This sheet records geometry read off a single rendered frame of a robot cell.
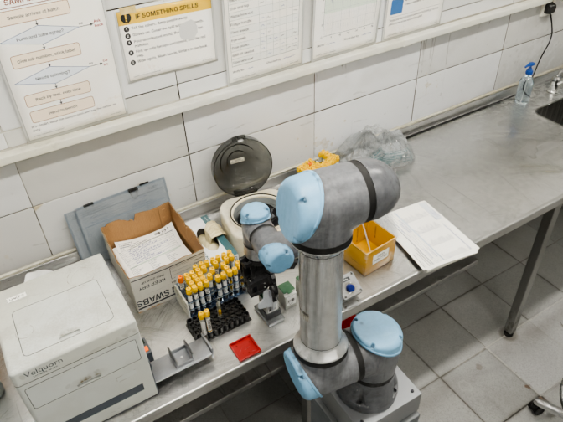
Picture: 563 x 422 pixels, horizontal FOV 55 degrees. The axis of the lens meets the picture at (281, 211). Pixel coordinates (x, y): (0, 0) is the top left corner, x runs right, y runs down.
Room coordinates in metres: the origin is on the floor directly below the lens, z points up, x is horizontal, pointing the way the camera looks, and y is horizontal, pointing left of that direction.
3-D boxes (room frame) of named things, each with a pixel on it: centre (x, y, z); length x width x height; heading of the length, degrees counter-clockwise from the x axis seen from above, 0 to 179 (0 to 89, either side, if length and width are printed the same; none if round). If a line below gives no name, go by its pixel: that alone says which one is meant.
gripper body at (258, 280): (1.06, 0.07, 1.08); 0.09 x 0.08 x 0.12; 120
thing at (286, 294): (1.12, -0.01, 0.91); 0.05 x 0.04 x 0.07; 30
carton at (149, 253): (1.28, 0.41, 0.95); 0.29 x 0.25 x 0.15; 30
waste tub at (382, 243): (1.30, -0.27, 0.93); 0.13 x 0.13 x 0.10; 35
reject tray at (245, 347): (0.95, 0.12, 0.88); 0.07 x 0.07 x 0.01; 30
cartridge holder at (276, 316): (1.07, 0.05, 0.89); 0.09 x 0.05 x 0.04; 31
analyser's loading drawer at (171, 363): (0.89, 0.31, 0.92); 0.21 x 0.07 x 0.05; 120
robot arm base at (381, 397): (0.76, -0.19, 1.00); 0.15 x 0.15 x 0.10
